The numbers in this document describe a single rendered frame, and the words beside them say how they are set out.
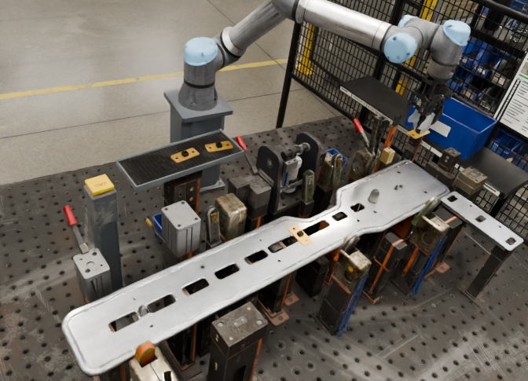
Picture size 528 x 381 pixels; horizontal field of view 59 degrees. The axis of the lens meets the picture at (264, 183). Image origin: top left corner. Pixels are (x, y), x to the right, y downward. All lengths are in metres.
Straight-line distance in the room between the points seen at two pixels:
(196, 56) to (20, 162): 1.96
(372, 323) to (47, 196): 1.33
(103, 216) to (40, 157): 2.06
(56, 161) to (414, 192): 2.37
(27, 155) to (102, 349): 2.39
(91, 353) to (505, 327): 1.40
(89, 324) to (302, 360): 0.67
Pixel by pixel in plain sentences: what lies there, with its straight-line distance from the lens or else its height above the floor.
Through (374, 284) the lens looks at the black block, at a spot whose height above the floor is 0.78.
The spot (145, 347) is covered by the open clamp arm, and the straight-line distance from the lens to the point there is 1.08.
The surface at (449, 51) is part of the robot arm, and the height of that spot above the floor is 1.56.
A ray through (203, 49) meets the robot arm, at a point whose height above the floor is 1.32.
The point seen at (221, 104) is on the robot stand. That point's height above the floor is 1.10.
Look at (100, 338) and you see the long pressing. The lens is 1.23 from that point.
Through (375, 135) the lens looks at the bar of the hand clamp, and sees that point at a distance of 1.73.
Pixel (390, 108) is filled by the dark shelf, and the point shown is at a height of 1.03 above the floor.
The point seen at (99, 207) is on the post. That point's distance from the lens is 1.37.
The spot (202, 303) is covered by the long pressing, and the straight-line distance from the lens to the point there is 1.27.
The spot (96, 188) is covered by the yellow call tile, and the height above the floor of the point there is 1.16.
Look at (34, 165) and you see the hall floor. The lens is 3.36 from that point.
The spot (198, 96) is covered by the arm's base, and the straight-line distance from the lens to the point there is 1.76.
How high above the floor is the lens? 2.04
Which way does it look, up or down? 40 degrees down
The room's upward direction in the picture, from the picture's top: 10 degrees clockwise
